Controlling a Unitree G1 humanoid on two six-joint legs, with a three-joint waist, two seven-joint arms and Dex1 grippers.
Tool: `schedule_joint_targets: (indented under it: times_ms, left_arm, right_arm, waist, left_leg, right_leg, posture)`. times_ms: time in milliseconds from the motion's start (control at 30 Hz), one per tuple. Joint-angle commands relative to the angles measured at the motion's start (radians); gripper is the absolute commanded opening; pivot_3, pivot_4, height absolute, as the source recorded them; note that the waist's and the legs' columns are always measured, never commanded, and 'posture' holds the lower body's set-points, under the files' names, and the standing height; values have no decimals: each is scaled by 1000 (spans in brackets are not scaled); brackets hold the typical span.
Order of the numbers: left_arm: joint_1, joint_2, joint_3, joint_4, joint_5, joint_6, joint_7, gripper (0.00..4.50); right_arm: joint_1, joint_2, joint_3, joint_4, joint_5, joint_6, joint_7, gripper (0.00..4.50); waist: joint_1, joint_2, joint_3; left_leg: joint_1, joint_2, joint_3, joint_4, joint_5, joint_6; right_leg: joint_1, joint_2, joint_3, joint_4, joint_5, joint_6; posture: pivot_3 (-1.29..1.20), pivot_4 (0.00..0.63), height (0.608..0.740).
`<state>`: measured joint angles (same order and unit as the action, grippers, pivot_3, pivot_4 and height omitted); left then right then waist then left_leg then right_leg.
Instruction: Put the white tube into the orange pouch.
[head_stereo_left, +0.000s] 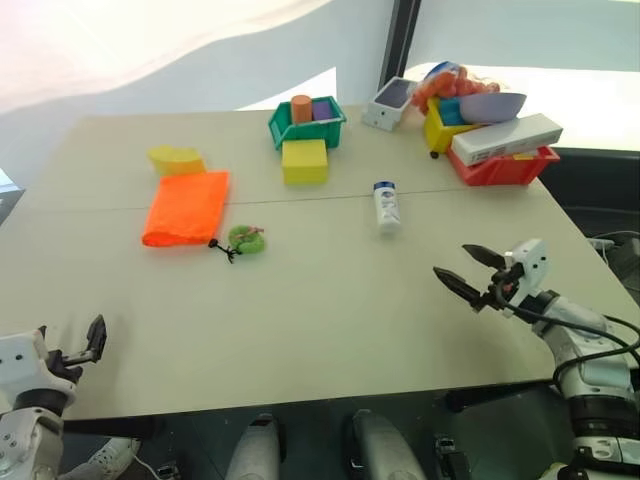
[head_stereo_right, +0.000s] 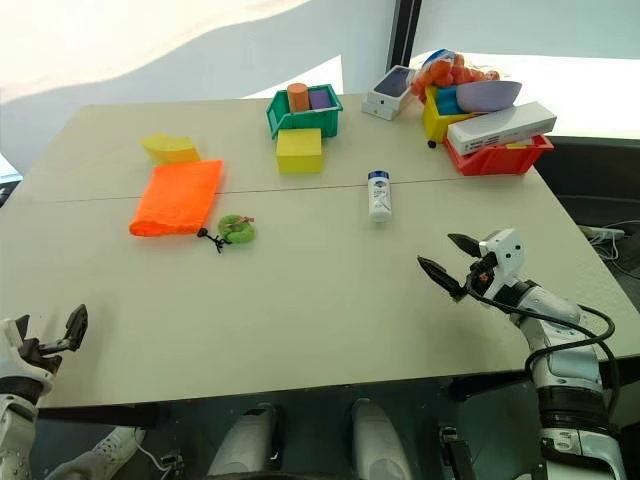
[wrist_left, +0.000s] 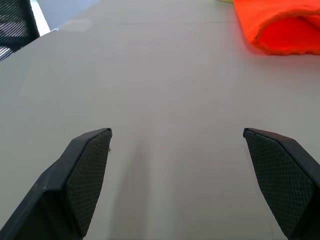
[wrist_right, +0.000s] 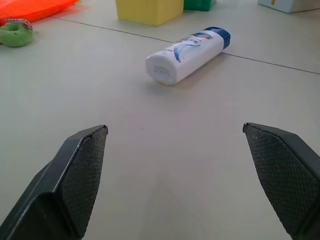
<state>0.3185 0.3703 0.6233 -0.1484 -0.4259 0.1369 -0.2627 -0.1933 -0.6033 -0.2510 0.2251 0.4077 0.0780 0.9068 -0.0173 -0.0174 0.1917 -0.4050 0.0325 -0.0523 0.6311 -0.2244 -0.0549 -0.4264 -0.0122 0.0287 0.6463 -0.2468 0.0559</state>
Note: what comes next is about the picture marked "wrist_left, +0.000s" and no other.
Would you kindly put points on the pale yellow object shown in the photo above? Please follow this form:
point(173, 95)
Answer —
point(225, 1)

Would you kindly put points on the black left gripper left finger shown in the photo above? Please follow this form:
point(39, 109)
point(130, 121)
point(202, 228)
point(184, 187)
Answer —
point(75, 180)

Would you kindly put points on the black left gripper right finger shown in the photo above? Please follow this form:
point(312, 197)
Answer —
point(280, 175)

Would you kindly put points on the black mesh office chair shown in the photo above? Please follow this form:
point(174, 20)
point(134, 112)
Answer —
point(13, 25)

